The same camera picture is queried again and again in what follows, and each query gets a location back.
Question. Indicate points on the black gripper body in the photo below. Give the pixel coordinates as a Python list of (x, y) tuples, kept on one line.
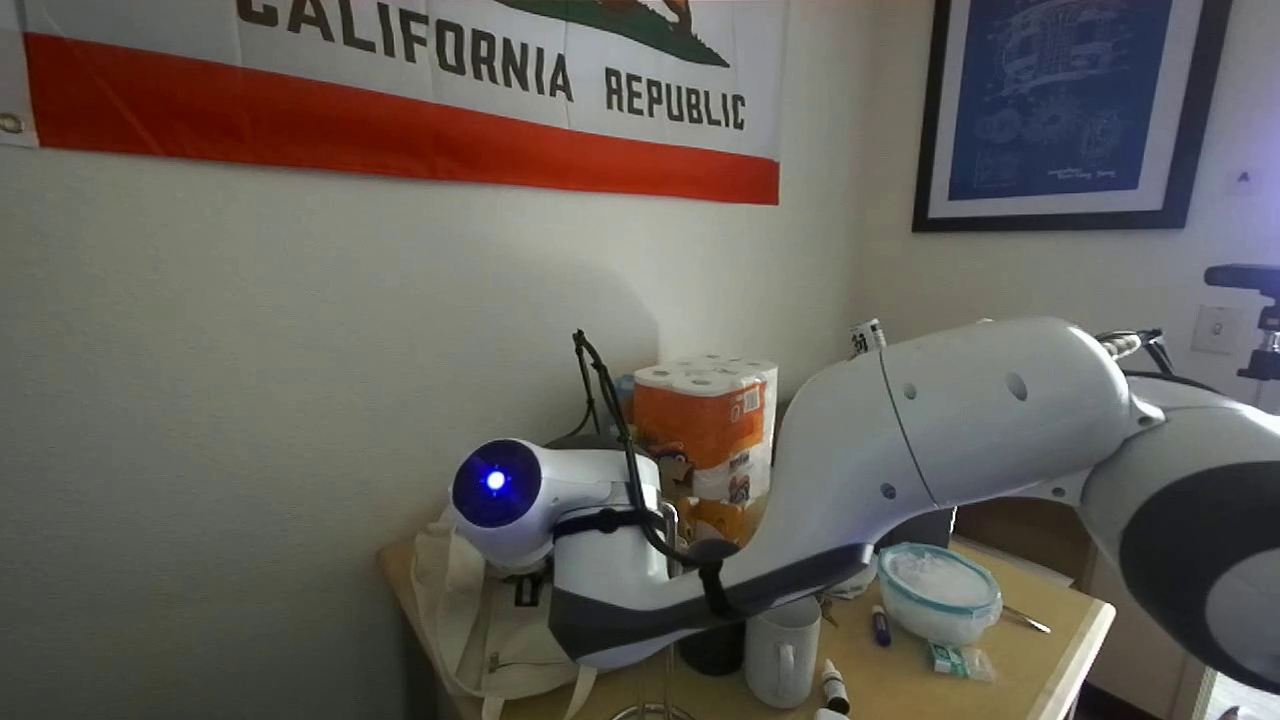
[(525, 591)]

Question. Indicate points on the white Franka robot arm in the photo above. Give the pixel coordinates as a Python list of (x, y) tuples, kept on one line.
[(934, 424)]

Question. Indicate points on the white canvas bag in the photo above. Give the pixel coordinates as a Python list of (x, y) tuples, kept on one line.
[(480, 627)]

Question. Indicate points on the clear glass rim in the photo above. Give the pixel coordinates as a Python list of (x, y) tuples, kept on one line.
[(655, 709)]

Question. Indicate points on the orange paper towel pack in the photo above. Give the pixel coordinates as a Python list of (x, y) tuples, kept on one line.
[(702, 413)]

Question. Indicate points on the tall white mug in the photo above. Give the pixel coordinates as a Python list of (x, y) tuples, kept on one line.
[(781, 654)]

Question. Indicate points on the small white bottle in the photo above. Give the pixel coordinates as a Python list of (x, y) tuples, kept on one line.
[(835, 681)]

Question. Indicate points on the small purple tube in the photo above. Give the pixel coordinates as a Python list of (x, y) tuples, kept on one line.
[(883, 627)]

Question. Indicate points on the glass bowl with lid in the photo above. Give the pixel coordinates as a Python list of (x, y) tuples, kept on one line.
[(939, 595)]

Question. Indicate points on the green candy packet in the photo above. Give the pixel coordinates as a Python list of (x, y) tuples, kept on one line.
[(956, 660)]

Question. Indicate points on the California Republic flag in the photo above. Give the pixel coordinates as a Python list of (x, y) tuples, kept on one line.
[(403, 132)]

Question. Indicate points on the metal spoon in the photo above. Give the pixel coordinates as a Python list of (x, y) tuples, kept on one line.
[(1027, 617)]

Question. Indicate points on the brown chair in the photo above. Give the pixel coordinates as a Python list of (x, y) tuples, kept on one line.
[(1041, 532)]

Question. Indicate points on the framed blue poster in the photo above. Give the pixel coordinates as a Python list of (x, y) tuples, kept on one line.
[(1066, 107)]

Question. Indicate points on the white light switch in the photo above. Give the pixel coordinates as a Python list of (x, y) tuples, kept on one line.
[(1216, 331)]

